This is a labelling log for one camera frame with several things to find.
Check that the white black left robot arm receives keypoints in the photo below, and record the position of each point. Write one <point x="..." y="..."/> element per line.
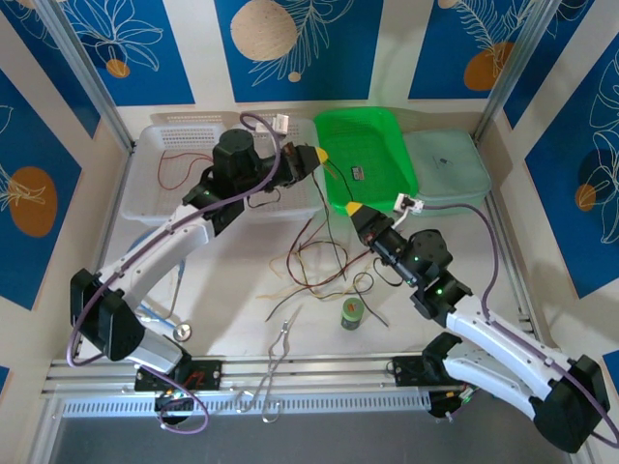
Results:
<point x="159" y="256"/>

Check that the blue white label sticker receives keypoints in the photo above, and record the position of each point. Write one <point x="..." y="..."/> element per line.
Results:
<point x="358" y="173"/>

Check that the green perforated plastic basket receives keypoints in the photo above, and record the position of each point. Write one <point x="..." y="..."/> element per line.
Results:
<point x="367" y="145"/>

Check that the white perforated plastic basket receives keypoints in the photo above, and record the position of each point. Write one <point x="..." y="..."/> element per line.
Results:
<point x="300" y="203"/>
<point x="145" y="193"/>

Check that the small green jar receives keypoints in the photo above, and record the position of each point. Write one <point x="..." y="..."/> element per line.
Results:
<point x="352" y="314"/>

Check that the pale green zip case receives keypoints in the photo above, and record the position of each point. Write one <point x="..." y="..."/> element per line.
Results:
<point x="445" y="164"/>

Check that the metal tongs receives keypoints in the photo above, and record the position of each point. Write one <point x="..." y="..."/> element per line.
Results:
<point x="285" y="330"/>

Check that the black electronics module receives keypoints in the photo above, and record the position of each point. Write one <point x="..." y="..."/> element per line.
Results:
<point x="440" y="406"/>

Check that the blue stethoscope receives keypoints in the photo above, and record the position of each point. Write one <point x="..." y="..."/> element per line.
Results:
<point x="183" y="332"/>

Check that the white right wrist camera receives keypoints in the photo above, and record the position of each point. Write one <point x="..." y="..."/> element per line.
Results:
<point x="410" y="205"/>

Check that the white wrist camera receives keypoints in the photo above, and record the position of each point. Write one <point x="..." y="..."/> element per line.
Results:
<point x="281" y="123"/>
<point x="410" y="205"/>

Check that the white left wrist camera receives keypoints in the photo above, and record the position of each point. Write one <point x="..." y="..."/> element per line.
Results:
<point x="281" y="123"/>

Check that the blue floral wall panel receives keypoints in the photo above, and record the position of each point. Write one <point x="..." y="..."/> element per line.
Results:
<point x="597" y="268"/>
<point x="145" y="72"/>
<point x="561" y="29"/>
<point x="611" y="367"/>
<point x="338" y="58"/>
<point x="29" y="145"/>
<point x="50" y="63"/>
<point x="435" y="48"/>
<point x="4" y="379"/>

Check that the aluminium side rail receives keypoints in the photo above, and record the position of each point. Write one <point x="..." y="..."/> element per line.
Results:
<point x="517" y="290"/>

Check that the aluminium frame rail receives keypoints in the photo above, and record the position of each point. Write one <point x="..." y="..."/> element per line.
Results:
<point x="314" y="372"/>

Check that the aluminium frame post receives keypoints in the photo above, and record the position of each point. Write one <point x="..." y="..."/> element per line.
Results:
<point x="82" y="63"/>
<point x="518" y="67"/>

